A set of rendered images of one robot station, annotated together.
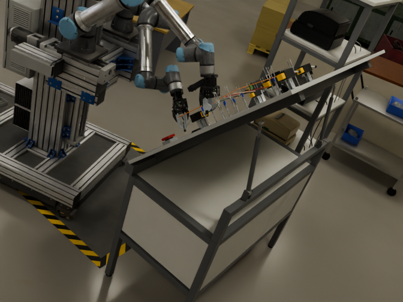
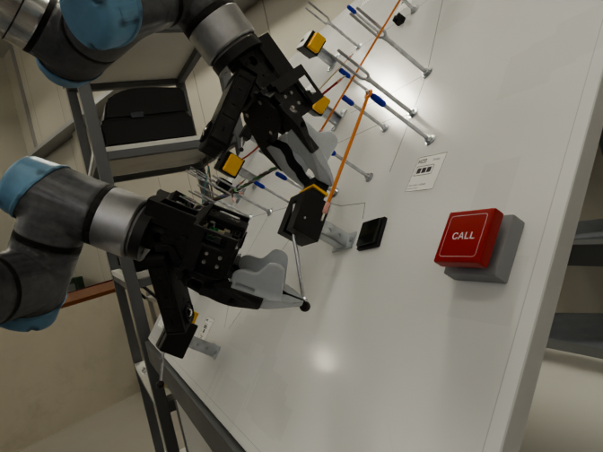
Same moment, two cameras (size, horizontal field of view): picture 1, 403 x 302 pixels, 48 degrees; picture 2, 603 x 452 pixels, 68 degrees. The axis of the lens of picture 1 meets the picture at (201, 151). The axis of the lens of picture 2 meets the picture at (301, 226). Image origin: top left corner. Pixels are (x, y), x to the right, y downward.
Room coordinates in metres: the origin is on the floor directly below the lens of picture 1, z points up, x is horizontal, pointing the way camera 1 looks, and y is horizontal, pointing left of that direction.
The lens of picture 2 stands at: (1.77, 0.56, 1.16)
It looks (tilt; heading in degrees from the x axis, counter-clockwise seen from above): 3 degrees down; 305
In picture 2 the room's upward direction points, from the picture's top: 13 degrees counter-clockwise
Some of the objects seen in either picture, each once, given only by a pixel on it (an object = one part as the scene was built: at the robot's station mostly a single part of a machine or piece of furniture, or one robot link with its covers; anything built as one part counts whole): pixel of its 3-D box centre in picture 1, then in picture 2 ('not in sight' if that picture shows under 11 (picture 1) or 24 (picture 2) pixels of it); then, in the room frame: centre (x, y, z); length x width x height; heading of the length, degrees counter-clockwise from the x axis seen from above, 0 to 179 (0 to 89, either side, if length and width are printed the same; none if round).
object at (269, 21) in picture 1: (282, 29); not in sight; (7.17, -0.56, 0.35); 1.21 x 0.86 x 0.71; 172
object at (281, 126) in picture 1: (275, 126); not in sight; (3.06, -0.46, 0.76); 0.30 x 0.21 x 0.20; 66
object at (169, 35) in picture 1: (149, 35); not in sight; (5.10, 1.03, 0.33); 1.24 x 0.64 x 0.66; 178
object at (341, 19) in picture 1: (320, 26); (141, 124); (3.07, -0.47, 1.56); 0.30 x 0.23 x 0.19; 64
